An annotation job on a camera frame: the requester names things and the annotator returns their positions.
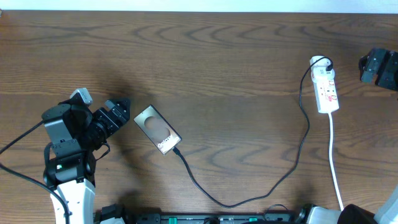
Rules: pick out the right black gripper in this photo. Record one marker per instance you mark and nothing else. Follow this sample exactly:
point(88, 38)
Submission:
point(387, 78)

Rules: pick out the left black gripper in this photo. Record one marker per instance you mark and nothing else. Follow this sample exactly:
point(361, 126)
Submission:
point(112, 126)

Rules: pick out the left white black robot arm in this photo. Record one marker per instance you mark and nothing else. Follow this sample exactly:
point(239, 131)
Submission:
point(75, 133)

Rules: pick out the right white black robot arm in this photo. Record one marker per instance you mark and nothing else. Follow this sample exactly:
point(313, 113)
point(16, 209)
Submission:
point(386, 214)

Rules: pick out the white power strip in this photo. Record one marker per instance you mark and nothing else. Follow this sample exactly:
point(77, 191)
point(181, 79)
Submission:
point(322, 75)

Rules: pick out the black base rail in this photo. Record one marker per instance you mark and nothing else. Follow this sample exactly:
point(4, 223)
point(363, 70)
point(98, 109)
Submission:
point(120, 214)

